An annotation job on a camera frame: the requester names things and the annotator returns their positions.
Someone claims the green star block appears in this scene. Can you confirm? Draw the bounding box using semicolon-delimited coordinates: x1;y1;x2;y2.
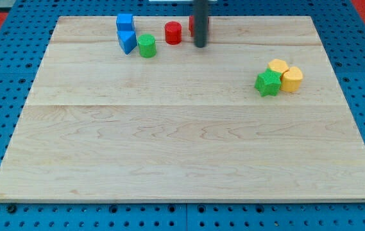
255;68;282;97

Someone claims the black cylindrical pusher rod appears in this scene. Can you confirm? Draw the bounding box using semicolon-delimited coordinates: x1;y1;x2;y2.
193;0;208;48

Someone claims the red cylinder block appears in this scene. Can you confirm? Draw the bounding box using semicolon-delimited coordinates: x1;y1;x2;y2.
164;21;182;45

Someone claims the yellow hexagon block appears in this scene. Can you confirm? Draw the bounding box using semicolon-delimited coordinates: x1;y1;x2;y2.
267;58;289;74

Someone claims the green cylinder block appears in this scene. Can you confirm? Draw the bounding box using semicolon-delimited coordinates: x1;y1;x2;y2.
137;34;157;58

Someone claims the blue triangle block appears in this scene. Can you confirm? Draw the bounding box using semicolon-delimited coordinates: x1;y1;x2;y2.
117;31;137;55

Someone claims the red star block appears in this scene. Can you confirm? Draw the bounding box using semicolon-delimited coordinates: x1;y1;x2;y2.
188;15;210;37

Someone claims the blue cube block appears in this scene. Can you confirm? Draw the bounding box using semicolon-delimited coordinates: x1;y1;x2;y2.
116;13;135;31

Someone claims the yellow heart block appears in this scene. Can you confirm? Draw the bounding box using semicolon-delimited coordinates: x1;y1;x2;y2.
280;66;303;92

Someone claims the wooden board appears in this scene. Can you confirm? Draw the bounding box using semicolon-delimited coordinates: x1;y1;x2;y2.
0;16;365;203

